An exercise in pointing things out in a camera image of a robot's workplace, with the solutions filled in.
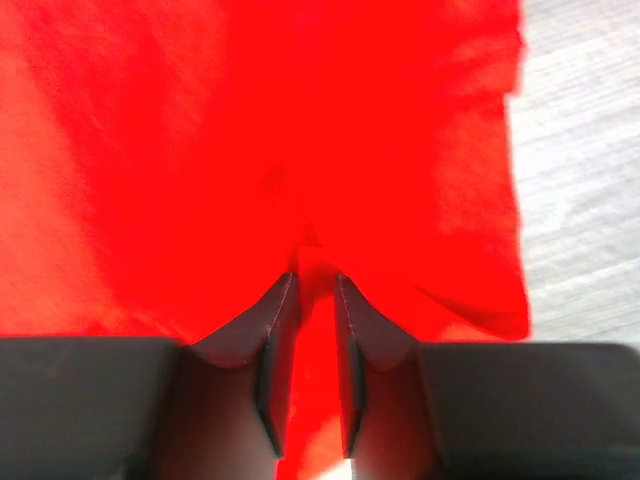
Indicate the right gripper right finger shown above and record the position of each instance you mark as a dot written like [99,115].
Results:
[386,430]

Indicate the red t shirt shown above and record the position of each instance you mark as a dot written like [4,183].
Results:
[163,163]

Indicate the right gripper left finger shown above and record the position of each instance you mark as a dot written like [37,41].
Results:
[226,412]

